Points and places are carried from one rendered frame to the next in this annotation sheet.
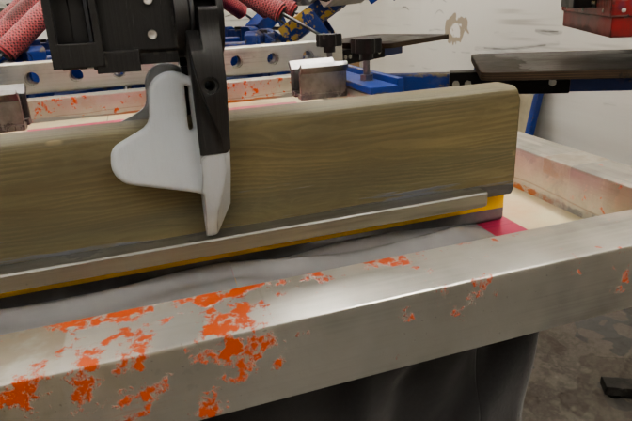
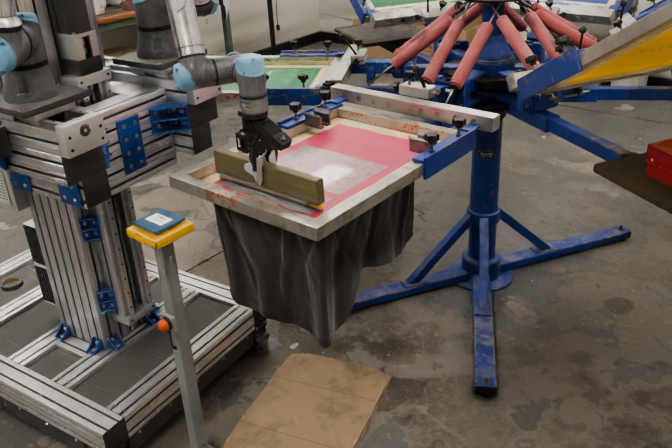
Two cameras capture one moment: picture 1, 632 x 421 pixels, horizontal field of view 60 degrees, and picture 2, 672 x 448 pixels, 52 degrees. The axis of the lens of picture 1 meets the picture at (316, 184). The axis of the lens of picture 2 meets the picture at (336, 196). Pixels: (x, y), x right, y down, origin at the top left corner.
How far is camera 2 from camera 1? 1.79 m
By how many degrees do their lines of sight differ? 54
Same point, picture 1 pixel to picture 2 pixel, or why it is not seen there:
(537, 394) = (640, 431)
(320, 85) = (417, 147)
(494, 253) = (272, 208)
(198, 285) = (259, 194)
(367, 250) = (286, 203)
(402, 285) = (254, 204)
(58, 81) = (367, 102)
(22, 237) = (237, 172)
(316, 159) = (277, 179)
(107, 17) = (244, 144)
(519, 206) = not seen: hidden behind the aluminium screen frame
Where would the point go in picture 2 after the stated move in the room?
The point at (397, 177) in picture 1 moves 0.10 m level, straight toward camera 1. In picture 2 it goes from (292, 190) to (258, 198)
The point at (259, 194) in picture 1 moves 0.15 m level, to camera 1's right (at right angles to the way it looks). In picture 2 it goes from (268, 181) to (295, 199)
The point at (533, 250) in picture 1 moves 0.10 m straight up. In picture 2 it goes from (276, 210) to (272, 176)
